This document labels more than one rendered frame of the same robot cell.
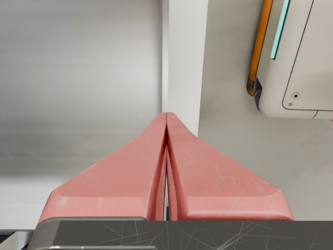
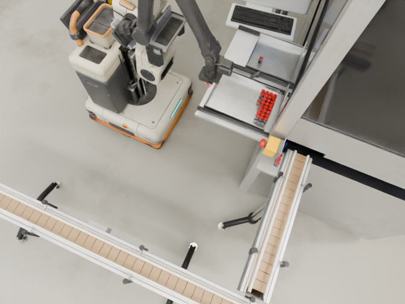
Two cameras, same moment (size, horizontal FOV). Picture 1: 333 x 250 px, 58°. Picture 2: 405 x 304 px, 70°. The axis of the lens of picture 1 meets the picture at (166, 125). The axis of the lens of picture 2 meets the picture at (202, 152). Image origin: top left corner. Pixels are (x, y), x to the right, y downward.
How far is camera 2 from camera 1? 1.37 m
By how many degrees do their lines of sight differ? 16
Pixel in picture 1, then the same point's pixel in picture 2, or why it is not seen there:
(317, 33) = (165, 101)
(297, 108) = (178, 77)
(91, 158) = (229, 86)
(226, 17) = (190, 123)
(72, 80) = (223, 98)
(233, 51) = (192, 110)
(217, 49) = not seen: hidden behind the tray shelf
